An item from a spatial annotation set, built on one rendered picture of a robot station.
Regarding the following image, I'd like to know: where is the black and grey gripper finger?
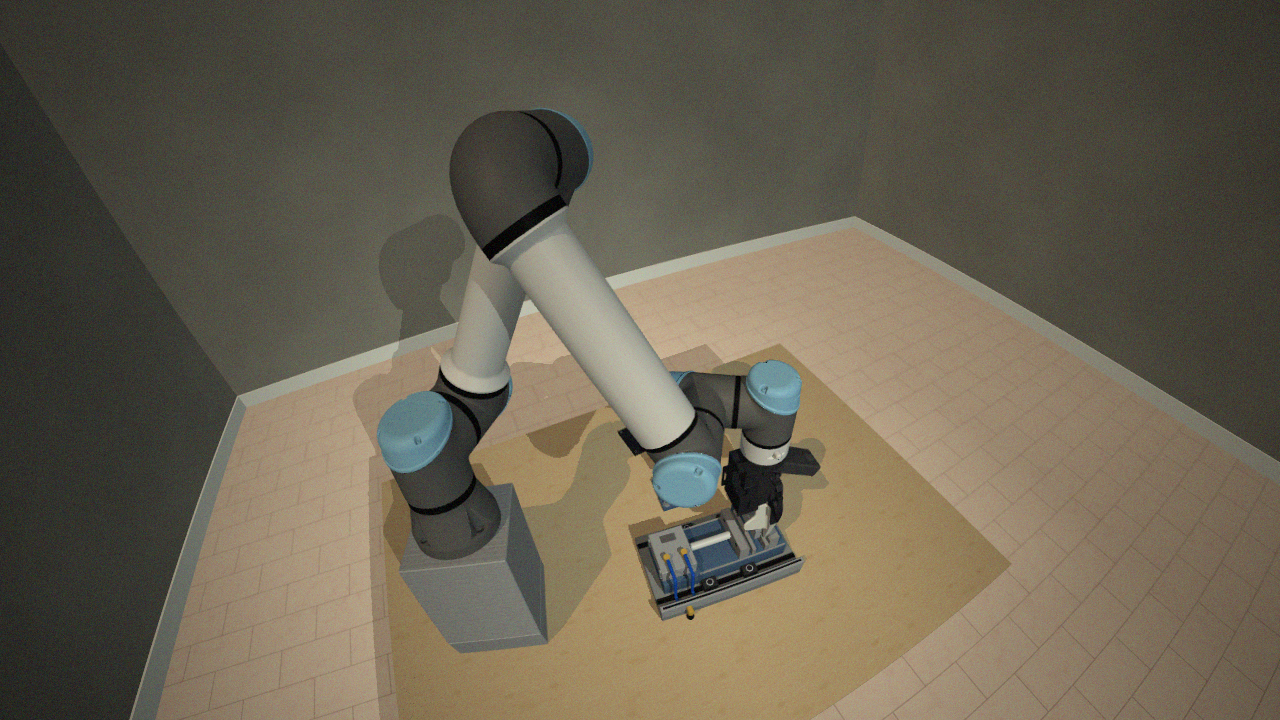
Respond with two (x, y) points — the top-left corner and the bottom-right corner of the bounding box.
(742, 493), (783, 538)

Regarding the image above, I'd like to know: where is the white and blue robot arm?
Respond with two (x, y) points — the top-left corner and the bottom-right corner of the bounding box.
(378, 108), (820, 560)

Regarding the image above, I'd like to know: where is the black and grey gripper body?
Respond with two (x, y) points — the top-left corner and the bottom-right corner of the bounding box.
(721, 448), (785, 516)

